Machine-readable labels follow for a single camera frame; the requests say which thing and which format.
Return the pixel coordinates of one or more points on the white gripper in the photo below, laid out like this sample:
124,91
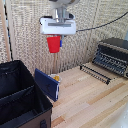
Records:
58,26

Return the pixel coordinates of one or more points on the red plastic cup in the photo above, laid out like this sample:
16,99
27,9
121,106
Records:
53,44

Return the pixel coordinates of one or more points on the black fabric storage bin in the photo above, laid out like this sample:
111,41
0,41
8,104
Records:
20,96

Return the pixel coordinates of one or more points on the yellow object in bowl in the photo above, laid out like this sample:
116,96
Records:
56,78

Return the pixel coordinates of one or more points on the blue book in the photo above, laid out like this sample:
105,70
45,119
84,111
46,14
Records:
46,83

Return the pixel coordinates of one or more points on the black toaster oven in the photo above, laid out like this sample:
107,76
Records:
112,56

